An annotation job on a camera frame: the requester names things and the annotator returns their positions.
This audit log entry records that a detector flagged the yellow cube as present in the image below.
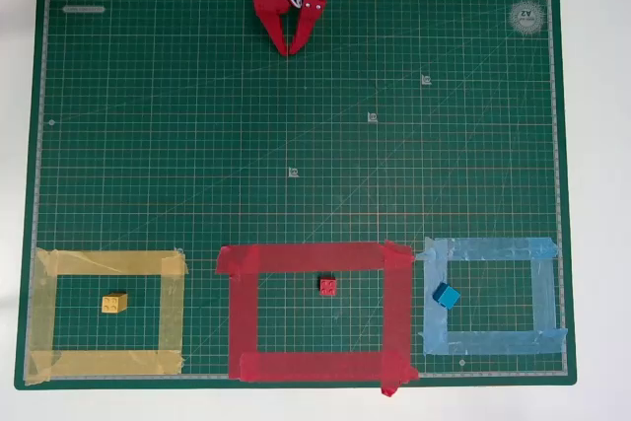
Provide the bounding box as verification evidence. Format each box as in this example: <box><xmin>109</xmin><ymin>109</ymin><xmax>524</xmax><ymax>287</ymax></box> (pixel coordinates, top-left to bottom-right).
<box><xmin>101</xmin><ymin>292</ymin><xmax>129</xmax><ymax>315</ymax></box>

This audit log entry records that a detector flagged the red tape square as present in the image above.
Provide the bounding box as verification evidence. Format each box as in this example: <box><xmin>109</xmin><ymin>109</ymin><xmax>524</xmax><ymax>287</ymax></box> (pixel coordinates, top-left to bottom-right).
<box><xmin>215</xmin><ymin>239</ymin><xmax>420</xmax><ymax>397</ymax></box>

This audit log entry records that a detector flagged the yellow tape square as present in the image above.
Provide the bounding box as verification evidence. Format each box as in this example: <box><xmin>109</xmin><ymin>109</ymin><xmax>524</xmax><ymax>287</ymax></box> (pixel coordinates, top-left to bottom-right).
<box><xmin>24</xmin><ymin>246</ymin><xmax>189</xmax><ymax>386</ymax></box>

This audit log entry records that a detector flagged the blue tape square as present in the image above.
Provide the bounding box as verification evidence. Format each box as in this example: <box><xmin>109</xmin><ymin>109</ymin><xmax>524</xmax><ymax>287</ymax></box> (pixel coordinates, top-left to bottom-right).
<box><xmin>415</xmin><ymin>236</ymin><xmax>569</xmax><ymax>357</ymax></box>

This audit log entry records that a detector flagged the green cutting mat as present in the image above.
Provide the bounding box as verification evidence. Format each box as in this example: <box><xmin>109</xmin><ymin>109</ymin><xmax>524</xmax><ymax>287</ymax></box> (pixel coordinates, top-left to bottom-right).
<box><xmin>13</xmin><ymin>0</ymin><xmax>578</xmax><ymax>391</ymax></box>

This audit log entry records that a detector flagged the blue cube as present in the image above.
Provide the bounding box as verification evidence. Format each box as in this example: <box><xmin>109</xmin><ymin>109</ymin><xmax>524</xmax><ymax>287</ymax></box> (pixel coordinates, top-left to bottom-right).
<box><xmin>432</xmin><ymin>282</ymin><xmax>462</xmax><ymax>310</ymax></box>

